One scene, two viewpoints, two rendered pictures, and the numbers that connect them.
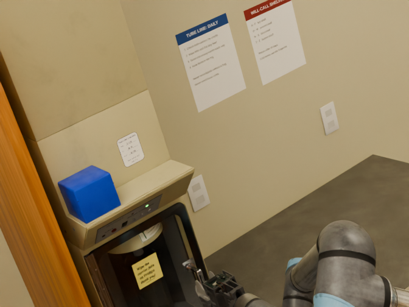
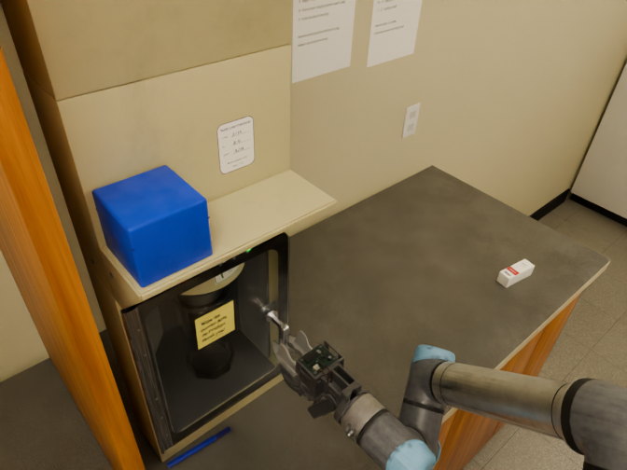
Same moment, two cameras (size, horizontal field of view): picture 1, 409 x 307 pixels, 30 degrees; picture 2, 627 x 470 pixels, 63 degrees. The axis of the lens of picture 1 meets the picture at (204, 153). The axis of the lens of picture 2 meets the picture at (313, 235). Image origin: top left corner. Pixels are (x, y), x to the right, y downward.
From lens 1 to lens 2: 1.21 m
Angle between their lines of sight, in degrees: 21
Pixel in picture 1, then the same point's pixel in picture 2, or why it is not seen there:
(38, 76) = not seen: outside the picture
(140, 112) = (268, 83)
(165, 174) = (286, 200)
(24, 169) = (12, 172)
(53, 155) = (91, 134)
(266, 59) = (380, 35)
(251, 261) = (312, 272)
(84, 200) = (147, 248)
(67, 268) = (89, 358)
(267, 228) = (327, 230)
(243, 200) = not seen: hidden behind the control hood
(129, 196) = (226, 236)
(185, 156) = not seen: hidden behind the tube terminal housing
